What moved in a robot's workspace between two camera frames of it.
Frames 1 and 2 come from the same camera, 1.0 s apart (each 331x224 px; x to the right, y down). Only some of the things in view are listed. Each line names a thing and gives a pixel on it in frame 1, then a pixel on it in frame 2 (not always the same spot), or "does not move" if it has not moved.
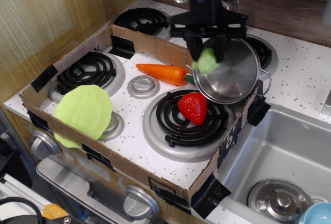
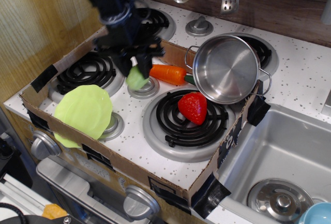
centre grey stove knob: x=143 y=87 does not move
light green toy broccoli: x=206 y=63 to x=134 y=79
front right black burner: x=170 y=135 does not move
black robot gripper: x=206 y=18 to x=125 y=41
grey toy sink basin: x=285 y=144 does not move
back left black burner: x=148 y=20 does not move
